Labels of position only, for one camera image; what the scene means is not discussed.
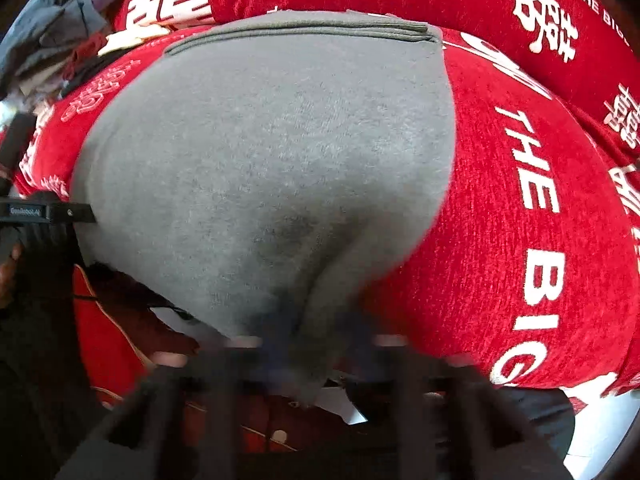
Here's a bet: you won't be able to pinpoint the person's left hand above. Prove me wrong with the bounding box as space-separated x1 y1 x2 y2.
0 242 23 308

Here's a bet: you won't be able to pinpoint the white paper sheet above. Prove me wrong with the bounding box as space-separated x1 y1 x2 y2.
320 385 366 426

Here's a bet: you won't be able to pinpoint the person's black pants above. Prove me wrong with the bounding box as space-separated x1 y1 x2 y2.
0 305 106 480

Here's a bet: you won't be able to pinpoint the pile of dark clothes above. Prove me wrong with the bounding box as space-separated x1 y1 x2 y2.
0 0 126 101

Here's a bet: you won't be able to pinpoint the red printed sofa seat cover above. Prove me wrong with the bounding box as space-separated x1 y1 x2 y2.
12 25 640 401

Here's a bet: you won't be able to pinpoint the white crumpled cloth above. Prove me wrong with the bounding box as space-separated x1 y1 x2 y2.
97 22 173 57

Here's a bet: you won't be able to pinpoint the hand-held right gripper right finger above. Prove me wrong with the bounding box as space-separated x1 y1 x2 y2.
345 312 576 480

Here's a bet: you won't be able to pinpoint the red gold-trimmed floor item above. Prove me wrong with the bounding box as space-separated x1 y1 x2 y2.
74 265 311 456

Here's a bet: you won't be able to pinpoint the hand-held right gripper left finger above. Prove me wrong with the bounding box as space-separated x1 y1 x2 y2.
55 310 301 480

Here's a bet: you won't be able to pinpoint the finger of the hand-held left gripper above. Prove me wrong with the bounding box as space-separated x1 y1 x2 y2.
0 112 37 196

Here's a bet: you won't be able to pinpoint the grey knit sweater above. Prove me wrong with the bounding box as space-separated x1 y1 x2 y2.
70 10 458 406

